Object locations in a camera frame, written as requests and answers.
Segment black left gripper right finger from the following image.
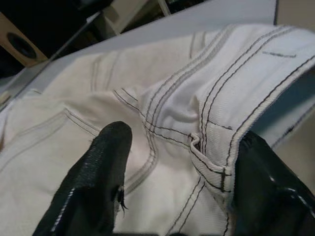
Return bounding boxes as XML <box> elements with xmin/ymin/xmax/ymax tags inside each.
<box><xmin>228</xmin><ymin>129</ymin><xmax>315</xmax><ymax>236</ymax></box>

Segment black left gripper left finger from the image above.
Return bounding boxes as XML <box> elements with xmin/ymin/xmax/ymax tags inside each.
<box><xmin>31</xmin><ymin>120</ymin><xmax>134</xmax><ymax>236</ymax></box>

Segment white shorts black stitching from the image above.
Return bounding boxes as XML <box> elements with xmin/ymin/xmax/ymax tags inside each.
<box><xmin>0</xmin><ymin>23</ymin><xmax>315</xmax><ymax>236</ymax></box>

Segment wooden speaker box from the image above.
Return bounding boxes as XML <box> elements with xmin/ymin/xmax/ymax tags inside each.
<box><xmin>0</xmin><ymin>12</ymin><xmax>49</xmax><ymax>67</ymax></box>

